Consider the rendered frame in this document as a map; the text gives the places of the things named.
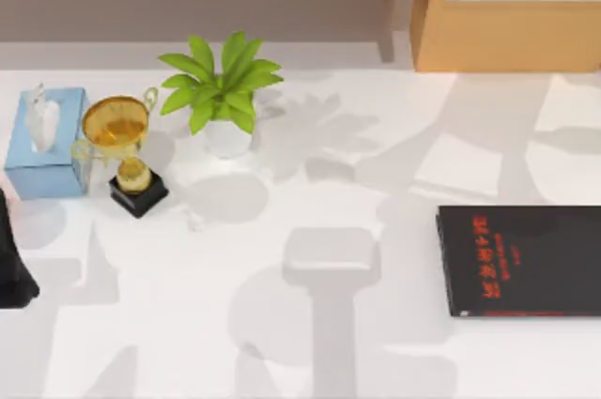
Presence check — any gold trophy with black base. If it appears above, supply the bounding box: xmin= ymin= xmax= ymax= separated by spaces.
xmin=70 ymin=86 xmax=170 ymax=220

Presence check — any light blue tissue box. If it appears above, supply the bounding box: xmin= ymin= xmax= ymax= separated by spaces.
xmin=4 ymin=83 xmax=91 ymax=201

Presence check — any light wooden cupboard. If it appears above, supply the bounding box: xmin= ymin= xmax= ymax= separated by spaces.
xmin=409 ymin=0 xmax=601 ymax=74

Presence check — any black book with red lettering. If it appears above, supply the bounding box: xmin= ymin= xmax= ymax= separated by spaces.
xmin=435 ymin=205 xmax=601 ymax=318

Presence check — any green plant in white pot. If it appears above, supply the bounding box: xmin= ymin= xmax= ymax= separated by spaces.
xmin=157 ymin=30 xmax=285 ymax=159

